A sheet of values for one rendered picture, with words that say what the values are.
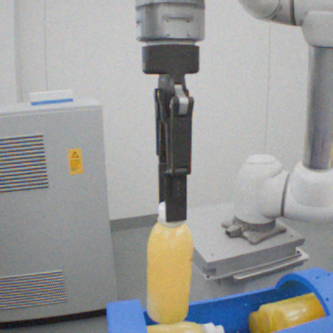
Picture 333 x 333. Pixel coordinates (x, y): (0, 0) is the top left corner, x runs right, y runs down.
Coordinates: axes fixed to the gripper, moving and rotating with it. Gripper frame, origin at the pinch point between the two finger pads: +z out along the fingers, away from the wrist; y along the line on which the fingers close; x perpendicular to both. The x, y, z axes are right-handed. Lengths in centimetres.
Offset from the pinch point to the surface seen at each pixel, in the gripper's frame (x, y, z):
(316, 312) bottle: 29.4, 2.2, 29.0
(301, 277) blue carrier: 29.0, -4.8, 24.6
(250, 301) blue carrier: 22.4, -14.1, 36.6
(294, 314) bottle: 24.3, 1.5, 28.4
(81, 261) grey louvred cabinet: -28, -135, 95
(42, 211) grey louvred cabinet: -46, -133, 59
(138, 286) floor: 10, -171, 147
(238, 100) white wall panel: 136, -283, 17
